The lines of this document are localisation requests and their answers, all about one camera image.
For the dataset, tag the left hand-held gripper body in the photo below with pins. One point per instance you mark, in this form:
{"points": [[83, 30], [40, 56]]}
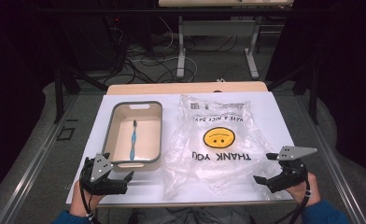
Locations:
{"points": [[101, 183]]}

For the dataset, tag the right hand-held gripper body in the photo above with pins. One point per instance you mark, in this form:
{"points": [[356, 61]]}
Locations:
{"points": [[288, 177]]}

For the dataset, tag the blue toothbrush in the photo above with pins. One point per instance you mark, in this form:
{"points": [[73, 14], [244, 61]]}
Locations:
{"points": [[133, 140]]}

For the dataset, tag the beige bin with grey rim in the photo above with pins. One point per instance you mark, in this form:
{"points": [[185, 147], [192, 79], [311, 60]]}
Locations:
{"points": [[147, 130]]}

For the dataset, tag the clear plastic bag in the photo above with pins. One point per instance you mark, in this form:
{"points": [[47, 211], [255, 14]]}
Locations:
{"points": [[184, 149]]}

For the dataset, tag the person's right hand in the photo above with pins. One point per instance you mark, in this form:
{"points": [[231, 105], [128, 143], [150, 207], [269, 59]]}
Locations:
{"points": [[302, 193]]}

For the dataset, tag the person's left hand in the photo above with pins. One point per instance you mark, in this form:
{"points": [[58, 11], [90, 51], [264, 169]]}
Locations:
{"points": [[78, 202]]}

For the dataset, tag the white table mat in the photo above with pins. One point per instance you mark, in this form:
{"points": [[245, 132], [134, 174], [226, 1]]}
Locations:
{"points": [[171, 186]]}

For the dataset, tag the person's lap, grey trousers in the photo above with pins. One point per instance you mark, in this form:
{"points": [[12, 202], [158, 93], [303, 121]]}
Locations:
{"points": [[190, 216]]}

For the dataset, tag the black metal stand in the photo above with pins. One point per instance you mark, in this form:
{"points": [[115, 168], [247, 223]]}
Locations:
{"points": [[313, 93], [59, 93]]}

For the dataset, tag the black curtain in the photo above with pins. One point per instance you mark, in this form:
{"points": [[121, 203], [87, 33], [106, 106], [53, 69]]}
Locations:
{"points": [[349, 77], [13, 77]]}

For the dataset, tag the black equipment with red light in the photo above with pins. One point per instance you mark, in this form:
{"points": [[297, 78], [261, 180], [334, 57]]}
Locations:
{"points": [[115, 40]]}

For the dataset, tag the white-framed desk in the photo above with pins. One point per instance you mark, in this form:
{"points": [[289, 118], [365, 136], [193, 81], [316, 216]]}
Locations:
{"points": [[218, 28]]}

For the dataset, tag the aluminium floor rail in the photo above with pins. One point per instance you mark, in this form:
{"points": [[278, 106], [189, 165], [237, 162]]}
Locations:
{"points": [[333, 168], [31, 168]]}

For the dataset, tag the black floor socket frame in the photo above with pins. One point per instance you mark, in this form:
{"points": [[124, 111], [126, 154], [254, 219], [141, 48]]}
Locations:
{"points": [[65, 133]]}

